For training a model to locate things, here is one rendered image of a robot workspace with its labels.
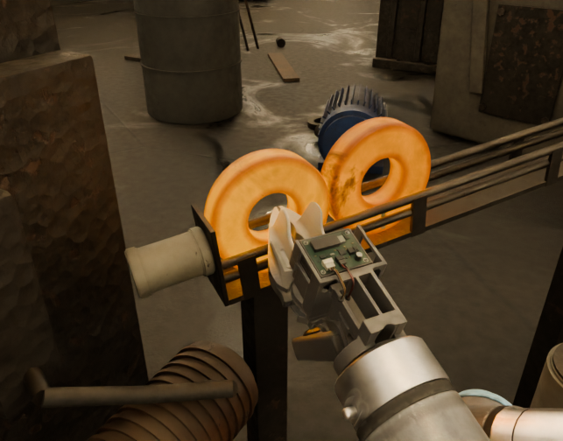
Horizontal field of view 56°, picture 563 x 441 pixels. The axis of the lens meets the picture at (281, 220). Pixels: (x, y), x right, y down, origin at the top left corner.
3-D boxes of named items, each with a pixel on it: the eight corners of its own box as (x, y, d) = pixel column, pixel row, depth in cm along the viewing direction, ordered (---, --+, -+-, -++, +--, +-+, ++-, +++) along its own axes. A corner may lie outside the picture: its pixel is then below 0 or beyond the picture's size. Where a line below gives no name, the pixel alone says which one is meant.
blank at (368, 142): (313, 133, 63) (327, 143, 61) (418, 103, 68) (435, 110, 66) (321, 238, 72) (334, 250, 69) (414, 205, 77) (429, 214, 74)
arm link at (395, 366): (429, 412, 49) (339, 451, 45) (400, 367, 52) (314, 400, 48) (466, 365, 42) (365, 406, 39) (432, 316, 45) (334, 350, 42)
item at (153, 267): (132, 281, 63) (120, 240, 60) (203, 256, 66) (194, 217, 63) (144, 310, 59) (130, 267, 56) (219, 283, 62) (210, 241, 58)
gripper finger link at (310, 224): (308, 172, 58) (348, 232, 52) (299, 210, 62) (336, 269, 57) (283, 178, 57) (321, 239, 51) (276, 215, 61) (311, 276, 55)
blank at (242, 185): (191, 167, 59) (200, 178, 56) (313, 133, 63) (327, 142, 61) (214, 276, 67) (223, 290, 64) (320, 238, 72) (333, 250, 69)
